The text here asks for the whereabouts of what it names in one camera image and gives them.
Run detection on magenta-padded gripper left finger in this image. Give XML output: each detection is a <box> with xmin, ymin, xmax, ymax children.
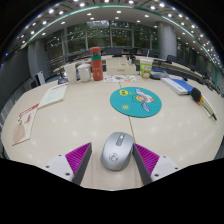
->
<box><xmin>42</xmin><ymin>142</ymin><xmax>93</xmax><ymax>186</ymax></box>

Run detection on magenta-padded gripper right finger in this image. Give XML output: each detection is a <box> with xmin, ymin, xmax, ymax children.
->
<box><xmin>132</xmin><ymin>143</ymin><xmax>183</xmax><ymax>186</ymax></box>

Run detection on silver grey computer mouse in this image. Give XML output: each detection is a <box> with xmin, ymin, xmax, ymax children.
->
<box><xmin>100</xmin><ymin>131</ymin><xmax>135</xmax><ymax>172</ymax></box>

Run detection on round teal cartoon mouse pad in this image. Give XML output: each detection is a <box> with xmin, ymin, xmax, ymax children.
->
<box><xmin>109</xmin><ymin>86</ymin><xmax>163</xmax><ymax>118</ymax></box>

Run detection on red and white pamphlet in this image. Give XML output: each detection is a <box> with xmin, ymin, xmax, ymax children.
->
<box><xmin>12</xmin><ymin>102</ymin><xmax>41</xmax><ymax>147</ymax></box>

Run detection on white booklet with red header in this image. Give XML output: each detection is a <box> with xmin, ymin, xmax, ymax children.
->
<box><xmin>37</xmin><ymin>83</ymin><xmax>69</xmax><ymax>110</ymax></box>

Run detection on black gooseneck microphone base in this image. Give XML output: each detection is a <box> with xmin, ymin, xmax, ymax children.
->
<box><xmin>57</xmin><ymin>68</ymin><xmax>69</xmax><ymax>85</ymax></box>

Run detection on blue and white book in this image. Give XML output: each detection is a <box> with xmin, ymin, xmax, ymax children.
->
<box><xmin>160</xmin><ymin>77</ymin><xmax>195</xmax><ymax>96</ymax></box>

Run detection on black microphone with yellow band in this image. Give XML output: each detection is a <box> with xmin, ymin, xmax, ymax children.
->
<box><xmin>190</xmin><ymin>87</ymin><xmax>218</xmax><ymax>122</ymax></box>

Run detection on tall white paper cup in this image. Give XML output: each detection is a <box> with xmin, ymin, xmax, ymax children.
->
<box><xmin>64</xmin><ymin>63</ymin><xmax>78</xmax><ymax>85</ymax></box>

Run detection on colourful printed leaflet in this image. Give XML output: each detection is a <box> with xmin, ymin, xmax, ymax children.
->
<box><xmin>103</xmin><ymin>74</ymin><xmax>138</xmax><ymax>84</ymax></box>

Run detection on black desk console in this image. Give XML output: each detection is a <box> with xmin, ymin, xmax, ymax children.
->
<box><xmin>149</xmin><ymin>68</ymin><xmax>171</xmax><ymax>80</ymax></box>

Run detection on white lidded mug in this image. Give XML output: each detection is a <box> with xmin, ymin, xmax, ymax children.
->
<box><xmin>76</xmin><ymin>63</ymin><xmax>92</xmax><ymax>83</ymax></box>

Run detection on white floor-standing unit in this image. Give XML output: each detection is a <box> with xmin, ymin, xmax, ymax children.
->
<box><xmin>34</xmin><ymin>70</ymin><xmax>47</xmax><ymax>86</ymax></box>

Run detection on paper cup with green print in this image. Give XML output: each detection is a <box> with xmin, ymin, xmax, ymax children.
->
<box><xmin>139</xmin><ymin>58</ymin><xmax>154</xmax><ymax>80</ymax></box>

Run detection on red bottle with green band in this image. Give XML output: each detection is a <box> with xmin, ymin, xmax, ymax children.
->
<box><xmin>89</xmin><ymin>46</ymin><xmax>104</xmax><ymax>82</ymax></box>

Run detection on white cardboard box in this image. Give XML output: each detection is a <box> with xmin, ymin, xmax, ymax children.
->
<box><xmin>105</xmin><ymin>57</ymin><xmax>138</xmax><ymax>76</ymax></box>

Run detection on long curved conference table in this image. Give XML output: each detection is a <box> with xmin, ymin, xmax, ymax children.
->
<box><xmin>53</xmin><ymin>54</ymin><xmax>223</xmax><ymax>93</ymax></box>

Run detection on group of dark office chairs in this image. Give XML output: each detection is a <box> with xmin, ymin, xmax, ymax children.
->
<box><xmin>79</xmin><ymin>46</ymin><xmax>214</xmax><ymax>76</ymax></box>

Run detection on group of ceiling lights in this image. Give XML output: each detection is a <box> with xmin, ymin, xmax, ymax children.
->
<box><xmin>4</xmin><ymin>0</ymin><xmax>221</xmax><ymax>58</ymax></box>

